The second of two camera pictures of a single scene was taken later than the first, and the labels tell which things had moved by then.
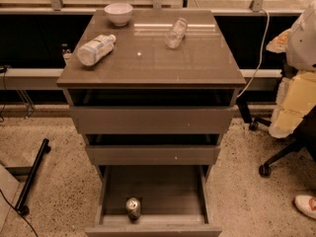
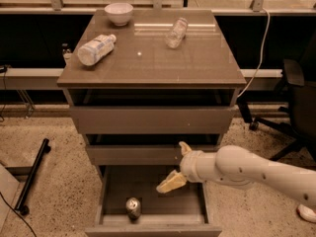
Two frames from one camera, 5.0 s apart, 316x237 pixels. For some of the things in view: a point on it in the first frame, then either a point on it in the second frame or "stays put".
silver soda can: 133,207 stays put
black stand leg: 20,207 stays put
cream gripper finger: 278,43 → 185,147
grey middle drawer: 153,154 stays put
